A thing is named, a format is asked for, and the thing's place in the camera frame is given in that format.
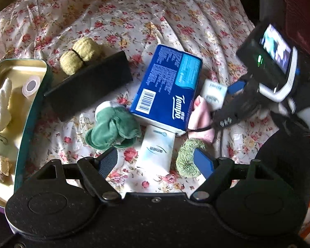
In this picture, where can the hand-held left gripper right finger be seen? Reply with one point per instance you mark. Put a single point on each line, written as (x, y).
(202, 161)

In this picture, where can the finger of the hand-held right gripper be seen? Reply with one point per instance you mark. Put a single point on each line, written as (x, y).
(229, 116)
(236, 87)

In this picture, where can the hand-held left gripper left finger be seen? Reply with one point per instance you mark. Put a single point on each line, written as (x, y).
(108, 161)

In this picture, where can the small white tissue packet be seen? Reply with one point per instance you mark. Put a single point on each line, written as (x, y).
(213, 93)

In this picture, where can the pink cloth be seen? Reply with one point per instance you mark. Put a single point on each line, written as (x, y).
(201, 118)

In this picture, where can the pale yellow cloth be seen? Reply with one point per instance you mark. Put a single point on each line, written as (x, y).
(13, 124)

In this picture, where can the white tape roll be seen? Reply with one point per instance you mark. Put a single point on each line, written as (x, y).
(24, 90)

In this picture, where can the gold metal tin tray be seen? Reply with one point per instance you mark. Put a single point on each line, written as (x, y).
(15, 67)

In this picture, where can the green round scrubber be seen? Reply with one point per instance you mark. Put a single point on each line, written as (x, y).
(186, 160)

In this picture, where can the green plush cloth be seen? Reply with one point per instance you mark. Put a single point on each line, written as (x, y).
(113, 126)

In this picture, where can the dark red cushion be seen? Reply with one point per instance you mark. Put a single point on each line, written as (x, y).
(302, 10)

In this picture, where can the blue tissue pack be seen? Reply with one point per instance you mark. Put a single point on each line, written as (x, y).
(165, 82)

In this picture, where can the black rectangular box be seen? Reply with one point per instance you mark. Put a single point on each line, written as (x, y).
(87, 87)

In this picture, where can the yellowish rolled towel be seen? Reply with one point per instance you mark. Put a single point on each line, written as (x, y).
(72, 62)

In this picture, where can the floral bedspread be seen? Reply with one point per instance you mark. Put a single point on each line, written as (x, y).
(144, 10)

